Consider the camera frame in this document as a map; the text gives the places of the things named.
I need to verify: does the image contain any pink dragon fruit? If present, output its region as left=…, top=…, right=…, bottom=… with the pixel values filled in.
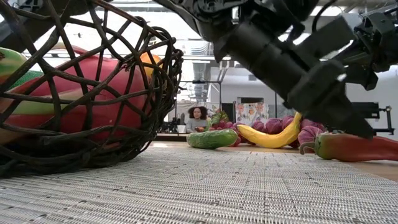
left=0, top=46, right=150, bottom=141

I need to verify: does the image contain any red chili pepper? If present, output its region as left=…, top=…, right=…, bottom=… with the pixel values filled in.
left=299, top=132, right=398, bottom=163

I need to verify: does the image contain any green cucumber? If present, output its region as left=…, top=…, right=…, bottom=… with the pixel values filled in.
left=186, top=128, right=239, bottom=150

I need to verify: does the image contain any large purple grape bunch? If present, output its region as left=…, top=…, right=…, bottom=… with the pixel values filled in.
left=250, top=114, right=327, bottom=149

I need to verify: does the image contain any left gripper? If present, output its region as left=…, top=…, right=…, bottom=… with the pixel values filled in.
left=213, top=21, right=376, bottom=140

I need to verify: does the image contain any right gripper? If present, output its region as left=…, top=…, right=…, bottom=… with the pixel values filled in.
left=343, top=3, right=398, bottom=92

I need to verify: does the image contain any black rig frame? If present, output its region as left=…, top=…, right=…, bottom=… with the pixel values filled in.
left=175, top=80, right=223, bottom=125

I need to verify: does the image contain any black monitor stand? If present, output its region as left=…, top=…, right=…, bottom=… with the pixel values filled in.
left=351, top=101, right=396, bottom=136

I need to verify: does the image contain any green lime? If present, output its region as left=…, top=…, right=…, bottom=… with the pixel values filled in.
left=9, top=70, right=45, bottom=90

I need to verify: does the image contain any yellow banana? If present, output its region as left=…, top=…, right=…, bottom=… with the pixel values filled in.
left=236, top=111, right=303, bottom=149

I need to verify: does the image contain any grey woven placemat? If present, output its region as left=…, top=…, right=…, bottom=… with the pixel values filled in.
left=0, top=146, right=398, bottom=224

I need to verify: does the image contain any small red grape bunch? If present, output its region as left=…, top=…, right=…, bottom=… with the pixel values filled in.
left=206, top=110, right=242, bottom=147

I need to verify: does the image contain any black wire basket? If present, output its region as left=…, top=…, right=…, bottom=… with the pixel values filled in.
left=0, top=0, right=185, bottom=179

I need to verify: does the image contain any person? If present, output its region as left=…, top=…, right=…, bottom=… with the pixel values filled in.
left=185, top=106, right=209, bottom=134

